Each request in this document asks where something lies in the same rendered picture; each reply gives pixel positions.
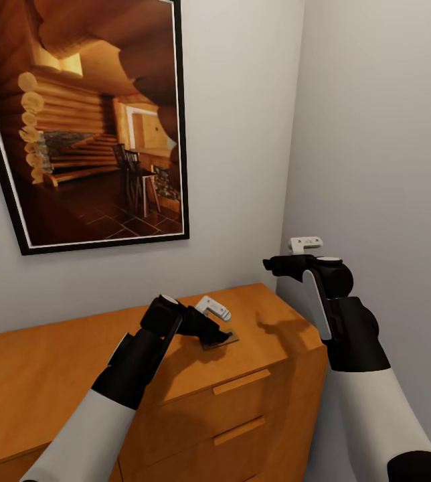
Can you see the picture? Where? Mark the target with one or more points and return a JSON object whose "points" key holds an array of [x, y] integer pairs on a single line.
{"points": [[92, 123]]}

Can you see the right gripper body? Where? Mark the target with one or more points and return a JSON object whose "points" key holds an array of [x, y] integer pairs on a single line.
{"points": [[284, 265]]}

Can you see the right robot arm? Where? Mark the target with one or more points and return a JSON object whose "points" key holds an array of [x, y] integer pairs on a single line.
{"points": [[385, 441]]}

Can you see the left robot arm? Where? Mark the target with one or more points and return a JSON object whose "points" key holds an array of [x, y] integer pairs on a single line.
{"points": [[87, 447]]}

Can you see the cabinet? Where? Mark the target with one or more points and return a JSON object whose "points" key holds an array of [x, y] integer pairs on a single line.
{"points": [[243, 412]]}

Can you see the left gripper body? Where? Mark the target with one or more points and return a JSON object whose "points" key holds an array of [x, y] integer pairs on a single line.
{"points": [[203, 327]]}

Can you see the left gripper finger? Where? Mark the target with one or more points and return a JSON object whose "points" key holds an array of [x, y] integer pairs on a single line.
{"points": [[220, 337]]}

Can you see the mousetrap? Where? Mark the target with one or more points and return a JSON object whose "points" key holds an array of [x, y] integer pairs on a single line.
{"points": [[232, 338]]}

